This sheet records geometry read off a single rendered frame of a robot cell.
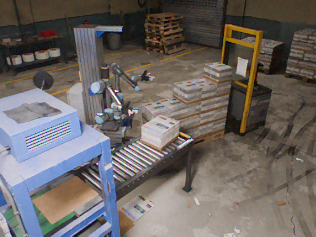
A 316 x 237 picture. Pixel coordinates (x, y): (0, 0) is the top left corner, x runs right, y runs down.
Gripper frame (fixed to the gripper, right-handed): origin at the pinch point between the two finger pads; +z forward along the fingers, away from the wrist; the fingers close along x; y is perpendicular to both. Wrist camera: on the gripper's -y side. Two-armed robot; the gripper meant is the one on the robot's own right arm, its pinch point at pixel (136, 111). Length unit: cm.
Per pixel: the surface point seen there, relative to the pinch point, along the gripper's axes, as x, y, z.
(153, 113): -76, 31, -27
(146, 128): -6.2, 20.0, 10.5
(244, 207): -69, 115, 125
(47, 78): 82, -42, -37
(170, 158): -9, 48, 44
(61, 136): 119, -21, 27
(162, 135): -6.7, 21.9, 31.2
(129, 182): 51, 51, 34
